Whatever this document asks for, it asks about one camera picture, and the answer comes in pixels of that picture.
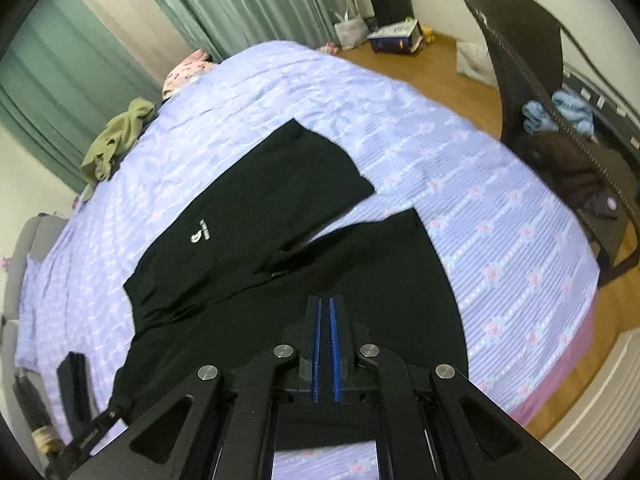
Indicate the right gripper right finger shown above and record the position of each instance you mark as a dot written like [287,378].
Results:
[350,379]

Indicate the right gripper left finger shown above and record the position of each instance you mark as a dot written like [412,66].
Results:
[304,336]

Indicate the black pants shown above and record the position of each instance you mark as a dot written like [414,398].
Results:
[238,266]

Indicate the lilac floral bed sheet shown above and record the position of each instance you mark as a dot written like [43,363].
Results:
[520,266]

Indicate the grey bedside furniture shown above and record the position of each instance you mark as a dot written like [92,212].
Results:
[35,241]

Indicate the olive green garment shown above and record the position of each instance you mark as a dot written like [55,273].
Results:
[117,139]

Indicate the white plastic bag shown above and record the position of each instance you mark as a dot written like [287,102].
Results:
[473,61]

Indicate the white paper bag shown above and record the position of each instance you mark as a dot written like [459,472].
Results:
[350,32]

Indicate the blue cardboard box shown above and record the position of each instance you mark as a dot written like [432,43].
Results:
[401,38]

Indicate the light blue cloth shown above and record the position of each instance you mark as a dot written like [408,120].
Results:
[573,108]

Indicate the green curtain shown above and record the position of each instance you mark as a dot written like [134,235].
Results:
[68,66]

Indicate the dark wicker chair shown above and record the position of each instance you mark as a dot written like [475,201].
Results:
[524,43]

